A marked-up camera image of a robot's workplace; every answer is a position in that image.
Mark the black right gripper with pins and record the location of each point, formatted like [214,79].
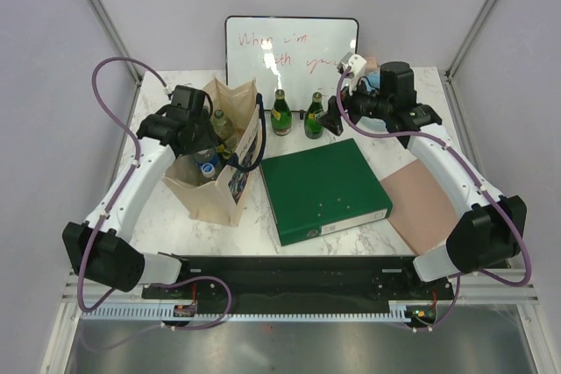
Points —
[332,119]

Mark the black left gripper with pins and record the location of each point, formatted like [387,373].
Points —
[208,140]

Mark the blue-label water bottle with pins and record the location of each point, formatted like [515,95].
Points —
[209,172]
[206,156]

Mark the clear glass bottle green cap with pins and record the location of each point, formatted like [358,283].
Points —
[223,126]

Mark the beige canvas tote bag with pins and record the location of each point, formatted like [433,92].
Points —
[221,200]

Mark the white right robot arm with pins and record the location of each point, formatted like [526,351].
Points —
[488,235]

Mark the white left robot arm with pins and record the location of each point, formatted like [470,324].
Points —
[100,248]

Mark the small pink cube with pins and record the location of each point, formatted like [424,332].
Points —
[371,63]

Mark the white dry-erase board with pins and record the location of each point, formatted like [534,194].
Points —
[296,54]

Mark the pink cardboard sheet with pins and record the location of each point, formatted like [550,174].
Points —
[422,213]

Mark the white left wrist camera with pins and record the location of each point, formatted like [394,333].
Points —
[168,91]

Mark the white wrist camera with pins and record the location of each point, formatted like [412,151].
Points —
[168,91]
[354,66]

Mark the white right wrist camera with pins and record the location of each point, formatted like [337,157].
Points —
[354,66]

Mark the green ring binder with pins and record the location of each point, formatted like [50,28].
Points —
[323,190]

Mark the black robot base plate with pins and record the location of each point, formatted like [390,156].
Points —
[301,284]

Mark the white slotted cable duct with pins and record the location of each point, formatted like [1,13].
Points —
[168,311]

